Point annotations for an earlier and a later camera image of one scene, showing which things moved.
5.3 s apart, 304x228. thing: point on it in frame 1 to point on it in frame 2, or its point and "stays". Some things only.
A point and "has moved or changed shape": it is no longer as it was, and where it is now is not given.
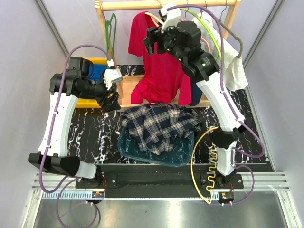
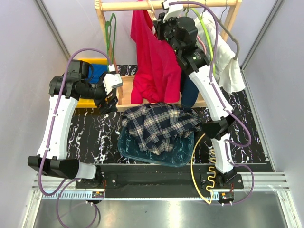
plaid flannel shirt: x=156 y=125 stays
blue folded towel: x=96 y=71 stays
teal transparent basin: x=179 y=155 stays
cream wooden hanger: x=157 y=21 has moved or changed shape
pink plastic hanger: x=202 y=39 to x=202 y=42
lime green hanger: x=194 y=13 to x=208 y=34
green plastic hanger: x=108 y=29 stays
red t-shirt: x=164 y=80 has moved or changed shape
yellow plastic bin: x=91 y=102 stays
